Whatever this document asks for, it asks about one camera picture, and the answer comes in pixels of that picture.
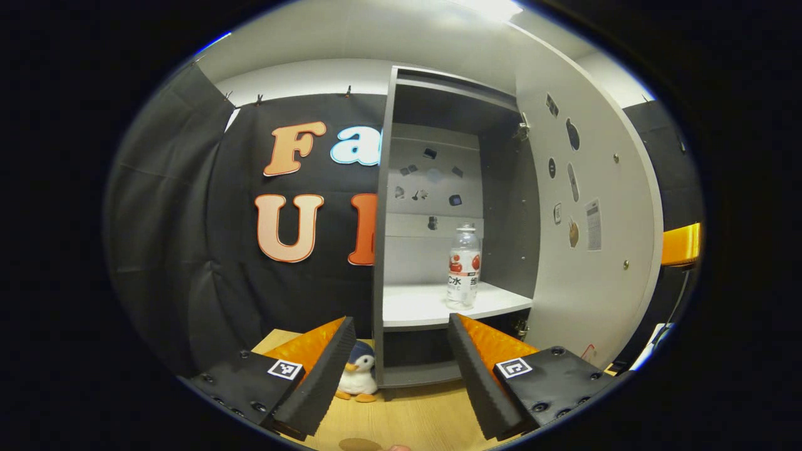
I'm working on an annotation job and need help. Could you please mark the wide ceiling light panel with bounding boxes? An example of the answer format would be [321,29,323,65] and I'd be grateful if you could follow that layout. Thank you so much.
[451,0,524,21]

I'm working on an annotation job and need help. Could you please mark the thin black cable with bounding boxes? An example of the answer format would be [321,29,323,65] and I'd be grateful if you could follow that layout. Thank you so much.
[664,269,693,326]

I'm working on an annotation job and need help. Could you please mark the clear bottle with cherry label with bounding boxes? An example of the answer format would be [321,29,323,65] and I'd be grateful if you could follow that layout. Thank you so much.
[446,224,482,311]

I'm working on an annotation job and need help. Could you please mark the penguin plush toy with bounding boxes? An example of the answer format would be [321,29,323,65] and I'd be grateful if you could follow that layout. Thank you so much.
[335,341,380,403]

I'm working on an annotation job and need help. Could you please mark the black backdrop cloth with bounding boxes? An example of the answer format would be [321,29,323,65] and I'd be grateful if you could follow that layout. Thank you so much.
[103,63,706,376]

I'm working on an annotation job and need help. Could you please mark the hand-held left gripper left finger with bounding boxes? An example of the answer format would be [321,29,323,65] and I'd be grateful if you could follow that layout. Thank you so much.
[188,316,358,442]

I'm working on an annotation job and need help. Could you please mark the grey cabinet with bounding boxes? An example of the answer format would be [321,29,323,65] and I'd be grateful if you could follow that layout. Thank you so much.
[373,66,541,389]

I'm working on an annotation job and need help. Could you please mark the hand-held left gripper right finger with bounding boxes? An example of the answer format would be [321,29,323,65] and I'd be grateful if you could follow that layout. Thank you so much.
[447,313,627,442]

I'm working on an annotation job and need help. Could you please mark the white cabinet shelf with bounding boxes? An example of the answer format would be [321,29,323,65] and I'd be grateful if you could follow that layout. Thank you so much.
[382,282,533,329]

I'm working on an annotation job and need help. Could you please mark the beige cabinet door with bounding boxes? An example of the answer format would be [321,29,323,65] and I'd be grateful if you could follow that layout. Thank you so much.
[514,25,665,370]

